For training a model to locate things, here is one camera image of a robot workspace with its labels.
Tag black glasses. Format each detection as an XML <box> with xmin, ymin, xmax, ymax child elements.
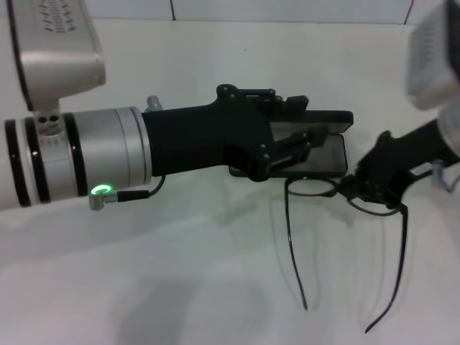
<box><xmin>283</xmin><ymin>178</ymin><xmax>411</xmax><ymax>334</ymax></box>

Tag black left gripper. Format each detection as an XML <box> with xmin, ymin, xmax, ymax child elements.
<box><xmin>142</xmin><ymin>84</ymin><xmax>311</xmax><ymax>183</ymax></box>

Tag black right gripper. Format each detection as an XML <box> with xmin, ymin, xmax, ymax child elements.
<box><xmin>267</xmin><ymin>117</ymin><xmax>456</xmax><ymax>212</ymax></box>

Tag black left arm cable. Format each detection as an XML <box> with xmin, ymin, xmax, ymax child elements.
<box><xmin>88</xmin><ymin>175</ymin><xmax>165</xmax><ymax>212</ymax></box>

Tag black glasses case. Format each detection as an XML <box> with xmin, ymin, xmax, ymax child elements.
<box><xmin>229</xmin><ymin>109</ymin><xmax>355</xmax><ymax>179</ymax></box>

